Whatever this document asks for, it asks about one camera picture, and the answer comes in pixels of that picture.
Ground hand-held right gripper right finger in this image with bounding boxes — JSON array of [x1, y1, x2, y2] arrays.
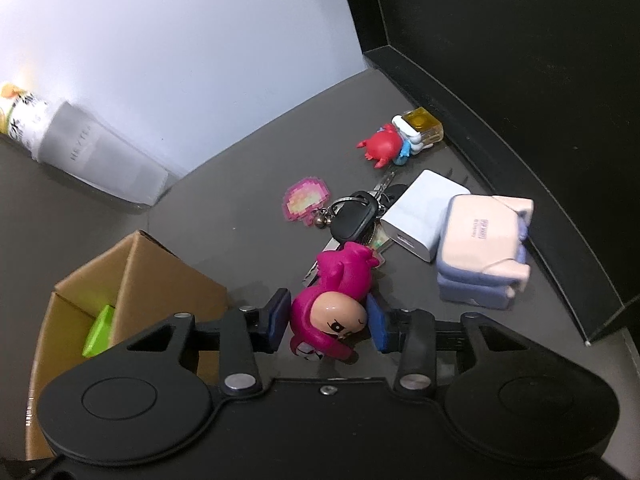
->
[[364, 294, 549, 394]]

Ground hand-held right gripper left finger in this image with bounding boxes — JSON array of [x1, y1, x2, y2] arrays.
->
[[127, 287, 293, 395]]

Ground magenta cartoon figurine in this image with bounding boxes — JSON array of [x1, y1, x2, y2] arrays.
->
[[290, 241, 383, 364]]

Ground brown cardboard box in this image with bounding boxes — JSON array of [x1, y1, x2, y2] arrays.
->
[[25, 230, 230, 462]]

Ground white wall charger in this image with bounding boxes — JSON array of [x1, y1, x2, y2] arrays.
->
[[380, 169, 472, 264]]

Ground silver keys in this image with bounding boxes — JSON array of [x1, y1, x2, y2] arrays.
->
[[301, 237, 346, 288]]

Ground black car key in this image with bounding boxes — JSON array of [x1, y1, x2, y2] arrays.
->
[[329, 191, 379, 247]]

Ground silver key with black head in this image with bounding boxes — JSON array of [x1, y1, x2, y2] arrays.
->
[[372, 169, 409, 211]]

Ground green small box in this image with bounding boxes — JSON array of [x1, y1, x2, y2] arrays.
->
[[81, 304, 119, 359]]

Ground red crab toy figurine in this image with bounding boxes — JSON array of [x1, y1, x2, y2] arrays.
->
[[356, 115, 427, 170]]

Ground yellow clear block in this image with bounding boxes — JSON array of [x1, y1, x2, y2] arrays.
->
[[409, 106, 446, 145]]

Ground white translucent bottle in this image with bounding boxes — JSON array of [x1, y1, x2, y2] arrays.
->
[[32, 101, 170, 207]]

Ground black back panel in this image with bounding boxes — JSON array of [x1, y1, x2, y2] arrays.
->
[[335, 0, 640, 347]]

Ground drink bottle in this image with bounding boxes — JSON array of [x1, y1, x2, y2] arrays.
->
[[0, 81, 52, 154]]

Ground pink pixel keychain charm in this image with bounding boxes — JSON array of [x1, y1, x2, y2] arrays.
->
[[283, 176, 331, 223]]

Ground metal key ring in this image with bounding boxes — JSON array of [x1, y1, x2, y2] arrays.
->
[[327, 195, 373, 219]]

